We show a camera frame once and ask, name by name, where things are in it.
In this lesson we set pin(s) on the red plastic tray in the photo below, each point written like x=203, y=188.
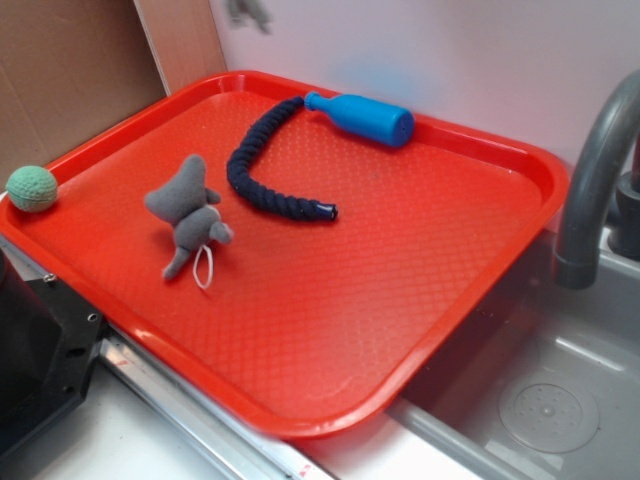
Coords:
x=308, y=328

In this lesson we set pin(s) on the blue plastic bottle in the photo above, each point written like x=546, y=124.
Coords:
x=374, y=120

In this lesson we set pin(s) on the grey plush elephant toy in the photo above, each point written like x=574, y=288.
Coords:
x=189, y=207

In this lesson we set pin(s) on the grey toy sink basin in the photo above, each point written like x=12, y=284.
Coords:
x=538, y=381

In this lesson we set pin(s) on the grey toy faucet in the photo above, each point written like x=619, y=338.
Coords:
x=604, y=192

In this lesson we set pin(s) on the green foam ball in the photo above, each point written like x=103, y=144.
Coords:
x=32, y=189

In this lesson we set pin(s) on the brown cardboard panel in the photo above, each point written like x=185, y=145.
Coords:
x=72, y=69

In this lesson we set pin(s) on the aluminium rail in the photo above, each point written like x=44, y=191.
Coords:
x=139, y=421

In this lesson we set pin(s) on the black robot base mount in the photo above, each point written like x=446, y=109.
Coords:
x=50, y=339

